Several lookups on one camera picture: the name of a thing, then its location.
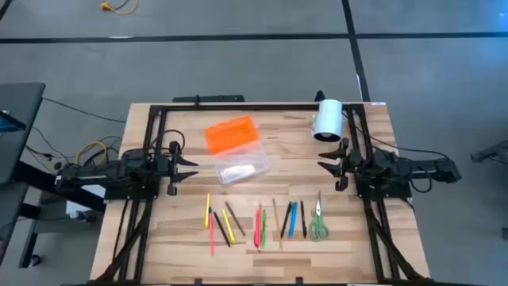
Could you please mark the clear box with orange lid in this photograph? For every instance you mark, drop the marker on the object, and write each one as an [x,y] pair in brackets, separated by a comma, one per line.
[230,135]

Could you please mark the thin pink pen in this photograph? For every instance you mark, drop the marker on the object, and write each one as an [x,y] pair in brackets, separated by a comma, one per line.
[211,234]

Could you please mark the black aluminium table frame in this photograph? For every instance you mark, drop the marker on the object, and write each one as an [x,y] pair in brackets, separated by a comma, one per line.
[258,107]

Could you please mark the dark grey pencil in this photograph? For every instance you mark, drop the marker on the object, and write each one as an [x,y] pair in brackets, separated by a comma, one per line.
[235,219]

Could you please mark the black desk leg frame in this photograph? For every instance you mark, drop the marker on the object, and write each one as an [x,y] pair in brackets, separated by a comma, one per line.
[39,177]

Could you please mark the black side desk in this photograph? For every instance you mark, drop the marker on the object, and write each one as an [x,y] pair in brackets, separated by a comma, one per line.
[20,99]

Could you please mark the green pen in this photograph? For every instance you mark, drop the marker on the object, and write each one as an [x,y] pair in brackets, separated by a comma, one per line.
[263,226]

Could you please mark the black bar with knob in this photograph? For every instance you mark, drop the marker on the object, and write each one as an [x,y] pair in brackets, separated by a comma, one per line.
[214,98]

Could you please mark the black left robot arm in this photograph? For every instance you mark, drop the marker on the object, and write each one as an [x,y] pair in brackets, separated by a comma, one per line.
[99,175]

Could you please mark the blue pen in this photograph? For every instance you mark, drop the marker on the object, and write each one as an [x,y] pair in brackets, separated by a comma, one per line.
[293,220]

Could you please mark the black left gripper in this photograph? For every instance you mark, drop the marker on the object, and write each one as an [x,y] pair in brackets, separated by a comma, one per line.
[166,168]

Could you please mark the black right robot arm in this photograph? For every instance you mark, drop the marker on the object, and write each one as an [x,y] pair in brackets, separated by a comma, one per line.
[416,168]

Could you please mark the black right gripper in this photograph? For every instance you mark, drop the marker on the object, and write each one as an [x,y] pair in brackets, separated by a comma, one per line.
[349,163]

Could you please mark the small black pointed mount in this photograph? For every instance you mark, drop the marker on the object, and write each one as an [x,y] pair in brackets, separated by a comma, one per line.
[320,96]

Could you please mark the thick pink pen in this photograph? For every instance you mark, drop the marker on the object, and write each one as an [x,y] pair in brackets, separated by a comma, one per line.
[257,230]

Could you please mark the white cardboard box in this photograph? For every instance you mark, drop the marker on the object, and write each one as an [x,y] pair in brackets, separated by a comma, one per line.
[77,206]

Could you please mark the blue-lit screen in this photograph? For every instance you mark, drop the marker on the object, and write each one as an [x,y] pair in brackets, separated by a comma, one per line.
[8,123]

